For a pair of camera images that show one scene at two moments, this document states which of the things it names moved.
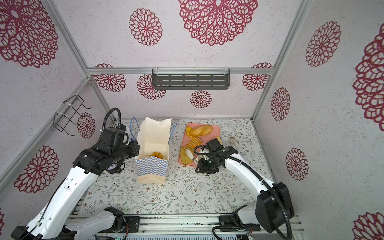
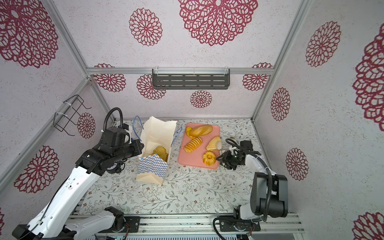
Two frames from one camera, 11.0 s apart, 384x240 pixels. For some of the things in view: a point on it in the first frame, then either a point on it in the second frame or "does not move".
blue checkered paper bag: (153, 135) does not move
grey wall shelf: (191, 78) does not move
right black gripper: (202, 168) to (225, 160)
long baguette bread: (201, 130) does not move
